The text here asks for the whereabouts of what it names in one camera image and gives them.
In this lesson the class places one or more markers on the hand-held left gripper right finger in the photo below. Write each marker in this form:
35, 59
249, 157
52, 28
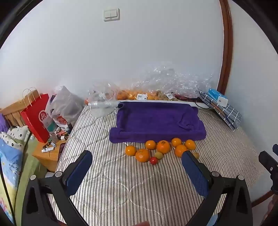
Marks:
195, 173

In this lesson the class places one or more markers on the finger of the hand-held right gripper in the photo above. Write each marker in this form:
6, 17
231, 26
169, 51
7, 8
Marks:
268, 162

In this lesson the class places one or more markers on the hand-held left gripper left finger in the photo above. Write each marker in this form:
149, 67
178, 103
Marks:
79, 171

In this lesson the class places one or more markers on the yellow-green round fruit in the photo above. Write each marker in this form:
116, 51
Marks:
196, 155
158, 155

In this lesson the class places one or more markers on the oval orange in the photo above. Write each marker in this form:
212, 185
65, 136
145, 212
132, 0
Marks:
190, 144
179, 149

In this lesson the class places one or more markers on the small orange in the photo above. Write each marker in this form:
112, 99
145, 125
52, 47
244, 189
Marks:
150, 145
176, 142
130, 150

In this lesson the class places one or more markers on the large orange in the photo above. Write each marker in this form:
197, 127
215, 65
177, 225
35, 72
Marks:
142, 155
163, 146

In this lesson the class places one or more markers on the purple towel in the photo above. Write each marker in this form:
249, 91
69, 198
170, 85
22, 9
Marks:
156, 121

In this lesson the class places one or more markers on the wooden nightstand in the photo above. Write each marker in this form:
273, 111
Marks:
51, 157

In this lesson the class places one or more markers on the group of small cosmetic bottles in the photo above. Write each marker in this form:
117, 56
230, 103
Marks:
57, 135

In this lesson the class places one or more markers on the small red fruit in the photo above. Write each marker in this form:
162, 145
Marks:
153, 160

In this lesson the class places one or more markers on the striped bedsheet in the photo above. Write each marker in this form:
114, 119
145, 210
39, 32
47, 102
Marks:
121, 184

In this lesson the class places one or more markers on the grey plaid cloth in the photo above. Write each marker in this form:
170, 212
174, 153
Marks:
225, 113

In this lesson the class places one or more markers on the red paper bag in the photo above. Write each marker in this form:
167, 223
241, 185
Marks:
37, 118

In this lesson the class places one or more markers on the grey plastic bag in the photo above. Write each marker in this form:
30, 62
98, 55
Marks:
65, 104

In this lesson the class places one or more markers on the blue printed quilt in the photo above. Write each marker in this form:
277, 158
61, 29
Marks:
8, 171

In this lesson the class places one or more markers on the white plush toy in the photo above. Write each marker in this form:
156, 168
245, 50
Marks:
15, 135

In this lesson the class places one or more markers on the clear plastic bag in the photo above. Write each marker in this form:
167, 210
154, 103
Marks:
100, 95

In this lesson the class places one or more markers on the blue and white box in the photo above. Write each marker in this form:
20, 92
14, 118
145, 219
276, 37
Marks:
215, 93

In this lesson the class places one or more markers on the wooden headboard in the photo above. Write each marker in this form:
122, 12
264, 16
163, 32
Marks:
13, 110

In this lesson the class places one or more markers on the purple cloth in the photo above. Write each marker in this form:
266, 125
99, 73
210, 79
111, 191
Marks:
2, 123

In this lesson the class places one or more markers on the clear bag of oranges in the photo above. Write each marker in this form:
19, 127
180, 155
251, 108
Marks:
134, 95

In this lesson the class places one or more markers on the crinkled clear plastic bags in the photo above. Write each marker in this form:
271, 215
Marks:
173, 80

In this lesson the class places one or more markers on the brown wooden door frame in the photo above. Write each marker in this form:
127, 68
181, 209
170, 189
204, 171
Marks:
226, 43

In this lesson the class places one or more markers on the white light switch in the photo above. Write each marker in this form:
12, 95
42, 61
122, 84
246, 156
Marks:
111, 14

